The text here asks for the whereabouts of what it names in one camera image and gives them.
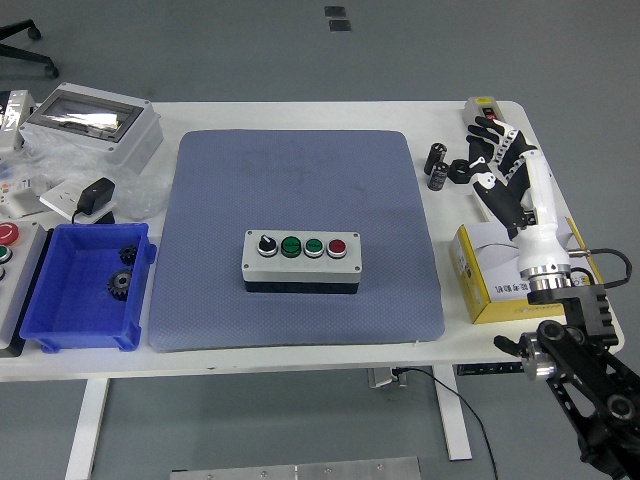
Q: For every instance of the black hexagonal nut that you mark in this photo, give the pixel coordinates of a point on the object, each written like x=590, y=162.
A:
x=454, y=172

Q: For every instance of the grey-blue mat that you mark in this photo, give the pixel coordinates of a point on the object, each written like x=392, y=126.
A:
x=300, y=150

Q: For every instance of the grey four-button control box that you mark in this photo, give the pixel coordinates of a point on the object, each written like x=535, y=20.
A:
x=300, y=272

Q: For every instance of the white wall switch plate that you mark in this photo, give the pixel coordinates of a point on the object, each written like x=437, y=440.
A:
x=484, y=212

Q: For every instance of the grey enclosure with clear lid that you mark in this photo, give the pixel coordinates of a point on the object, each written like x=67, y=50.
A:
x=135, y=140

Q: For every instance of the black office chair base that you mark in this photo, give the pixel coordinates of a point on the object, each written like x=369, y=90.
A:
x=25, y=55

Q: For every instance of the yellow white cardboard box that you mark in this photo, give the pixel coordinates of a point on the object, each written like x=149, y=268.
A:
x=480, y=260

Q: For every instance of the blue plastic bin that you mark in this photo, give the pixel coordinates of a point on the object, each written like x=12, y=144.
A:
x=50, y=320

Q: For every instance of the clear plastic bag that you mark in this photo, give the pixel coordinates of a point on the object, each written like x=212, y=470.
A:
x=145, y=200

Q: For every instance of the grey push-button switch box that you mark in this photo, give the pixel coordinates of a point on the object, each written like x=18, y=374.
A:
x=480, y=105

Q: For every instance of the grey floor plate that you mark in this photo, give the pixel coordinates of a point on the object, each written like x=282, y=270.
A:
x=335, y=11
x=340, y=25

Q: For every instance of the white electrical device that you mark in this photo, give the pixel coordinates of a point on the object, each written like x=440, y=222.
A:
x=15, y=135

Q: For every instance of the white table leg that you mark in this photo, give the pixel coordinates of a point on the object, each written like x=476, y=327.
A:
x=87, y=425
x=457, y=435

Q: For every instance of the black power adapter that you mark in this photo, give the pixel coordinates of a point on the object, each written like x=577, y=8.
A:
x=97, y=195

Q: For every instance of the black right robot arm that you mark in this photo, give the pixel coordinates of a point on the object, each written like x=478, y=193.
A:
x=590, y=310

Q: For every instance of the small black gear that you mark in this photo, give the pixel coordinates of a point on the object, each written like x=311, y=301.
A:
x=129, y=255

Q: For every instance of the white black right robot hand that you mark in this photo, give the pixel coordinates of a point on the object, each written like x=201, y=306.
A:
x=540, y=200

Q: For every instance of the grey metal table bracket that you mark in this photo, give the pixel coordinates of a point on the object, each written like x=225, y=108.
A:
x=380, y=377

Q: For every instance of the grey emergency-stop control box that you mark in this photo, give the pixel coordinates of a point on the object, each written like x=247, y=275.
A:
x=25, y=280

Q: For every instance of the silver metal plate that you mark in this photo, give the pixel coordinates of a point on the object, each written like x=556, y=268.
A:
x=300, y=470

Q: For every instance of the black cylindrical capacitor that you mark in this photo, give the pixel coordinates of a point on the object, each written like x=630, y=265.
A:
x=438, y=176
x=435, y=159

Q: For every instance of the small white printed box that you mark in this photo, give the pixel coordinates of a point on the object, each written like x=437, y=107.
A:
x=20, y=202

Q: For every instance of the large black gear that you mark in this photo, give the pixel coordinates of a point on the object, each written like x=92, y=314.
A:
x=120, y=285

